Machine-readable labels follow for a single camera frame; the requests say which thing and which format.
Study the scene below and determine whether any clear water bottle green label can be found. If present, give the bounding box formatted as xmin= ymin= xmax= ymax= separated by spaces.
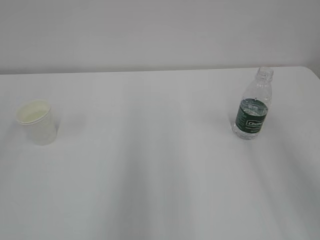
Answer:
xmin=232 ymin=67 xmax=274 ymax=140

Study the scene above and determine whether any white paper cup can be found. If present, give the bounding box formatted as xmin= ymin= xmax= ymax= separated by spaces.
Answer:
xmin=16 ymin=99 xmax=57 ymax=146

